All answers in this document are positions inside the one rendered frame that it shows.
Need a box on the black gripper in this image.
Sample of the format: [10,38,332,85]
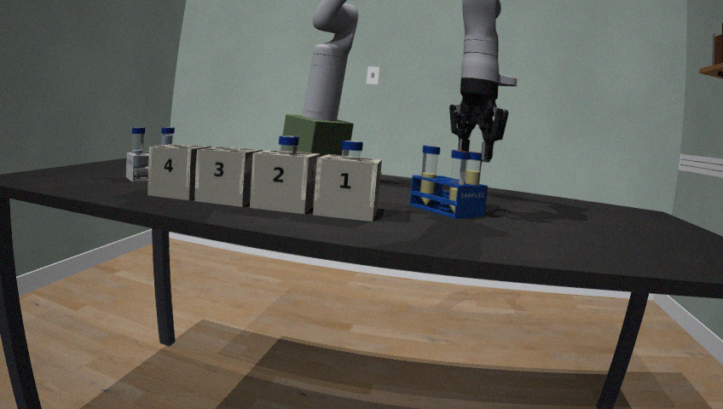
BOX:
[449,78,508,162]

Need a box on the blue tube rack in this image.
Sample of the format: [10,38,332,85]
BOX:
[409,176,488,219]

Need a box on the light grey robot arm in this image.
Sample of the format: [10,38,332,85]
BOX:
[303,0,517,121]

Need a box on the white tube rack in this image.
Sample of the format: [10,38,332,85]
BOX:
[126,153,149,182]

